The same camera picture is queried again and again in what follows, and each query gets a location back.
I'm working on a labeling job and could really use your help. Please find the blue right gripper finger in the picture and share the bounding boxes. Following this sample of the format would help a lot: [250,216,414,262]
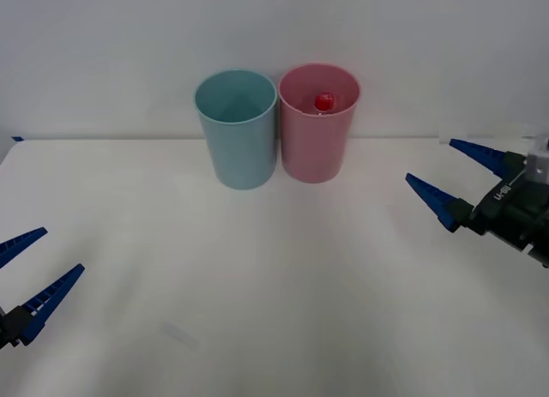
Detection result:
[449,138,527,182]
[405,172,474,234]

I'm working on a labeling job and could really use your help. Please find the pale blue plastic bin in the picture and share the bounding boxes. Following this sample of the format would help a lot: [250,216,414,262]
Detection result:
[193,68,278,191]

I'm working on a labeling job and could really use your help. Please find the clear bottle with red cap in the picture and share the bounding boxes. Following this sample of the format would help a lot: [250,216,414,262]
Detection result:
[314,93,335,115]

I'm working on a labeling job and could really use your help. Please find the pink plastic bin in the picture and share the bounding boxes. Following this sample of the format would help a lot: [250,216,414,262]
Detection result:
[277,63,361,185]

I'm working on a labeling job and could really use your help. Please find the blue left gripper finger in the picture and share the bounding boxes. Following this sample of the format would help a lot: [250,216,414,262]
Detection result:
[11,263,86,347]
[0,227,49,270]

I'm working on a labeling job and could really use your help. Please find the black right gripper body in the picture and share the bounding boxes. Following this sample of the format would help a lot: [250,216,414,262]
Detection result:
[468,166,549,269]

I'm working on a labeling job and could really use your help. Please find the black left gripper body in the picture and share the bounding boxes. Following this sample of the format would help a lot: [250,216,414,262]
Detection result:
[0,307,20,352]

